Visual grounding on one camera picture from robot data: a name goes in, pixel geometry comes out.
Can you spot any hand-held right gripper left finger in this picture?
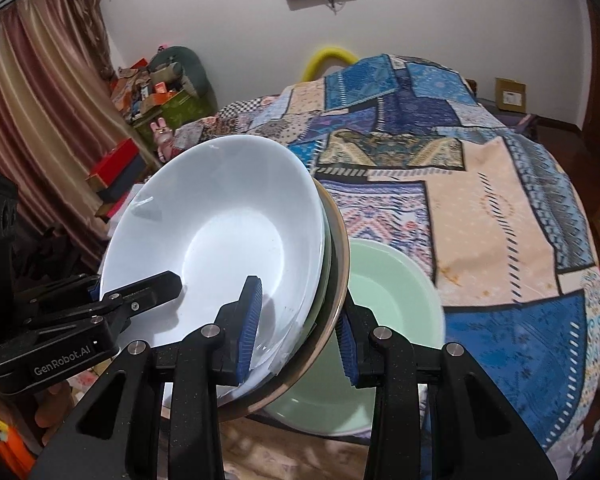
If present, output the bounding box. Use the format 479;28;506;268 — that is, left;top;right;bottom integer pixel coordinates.
30;275;263;480

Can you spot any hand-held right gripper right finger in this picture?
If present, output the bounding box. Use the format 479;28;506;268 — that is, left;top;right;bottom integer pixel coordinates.
336;300;561;480

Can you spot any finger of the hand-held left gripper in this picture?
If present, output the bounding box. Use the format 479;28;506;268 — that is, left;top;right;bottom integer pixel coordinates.
27;270;183;333
17;274;101;311

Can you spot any green plate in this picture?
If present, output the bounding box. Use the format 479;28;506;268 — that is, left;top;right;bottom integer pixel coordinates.
262;239;447;437

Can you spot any pink bowl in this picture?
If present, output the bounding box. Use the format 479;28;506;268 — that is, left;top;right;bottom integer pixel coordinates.
220;175;352;423

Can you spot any white bowl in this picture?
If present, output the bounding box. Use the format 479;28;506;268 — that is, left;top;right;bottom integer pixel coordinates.
100;135;326;408

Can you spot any person's left hand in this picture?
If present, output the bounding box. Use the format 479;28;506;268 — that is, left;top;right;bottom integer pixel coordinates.
30;384;75;430

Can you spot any orange object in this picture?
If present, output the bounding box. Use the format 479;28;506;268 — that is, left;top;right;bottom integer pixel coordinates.
0;410;36;480

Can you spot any dark blue box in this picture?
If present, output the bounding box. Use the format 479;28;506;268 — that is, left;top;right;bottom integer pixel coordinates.
95;155;148;203

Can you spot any red box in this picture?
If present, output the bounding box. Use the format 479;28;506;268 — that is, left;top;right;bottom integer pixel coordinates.
86;139;142;188

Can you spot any pink plush bunny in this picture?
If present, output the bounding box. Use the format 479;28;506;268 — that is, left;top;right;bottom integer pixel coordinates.
150;116;176;163

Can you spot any striped satin curtain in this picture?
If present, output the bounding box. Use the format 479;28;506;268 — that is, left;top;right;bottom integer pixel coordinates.
0;0;146;261

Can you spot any green bag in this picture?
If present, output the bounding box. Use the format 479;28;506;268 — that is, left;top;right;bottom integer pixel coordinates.
132;91;203;133

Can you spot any patchwork printed blanket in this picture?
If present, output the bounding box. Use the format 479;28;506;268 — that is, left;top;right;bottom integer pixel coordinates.
170;52;600;480

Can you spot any pile of assorted boxes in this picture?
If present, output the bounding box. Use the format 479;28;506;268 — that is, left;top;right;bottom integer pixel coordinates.
111;57;186;121

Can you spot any yellow foam tube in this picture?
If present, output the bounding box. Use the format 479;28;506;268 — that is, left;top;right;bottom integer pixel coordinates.
302;45;358;82

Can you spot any grey purple backpack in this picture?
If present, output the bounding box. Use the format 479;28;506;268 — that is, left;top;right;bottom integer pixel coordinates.
500;110;538;141

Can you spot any cardboard box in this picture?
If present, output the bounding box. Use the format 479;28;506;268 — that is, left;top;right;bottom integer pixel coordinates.
495;77;528;111

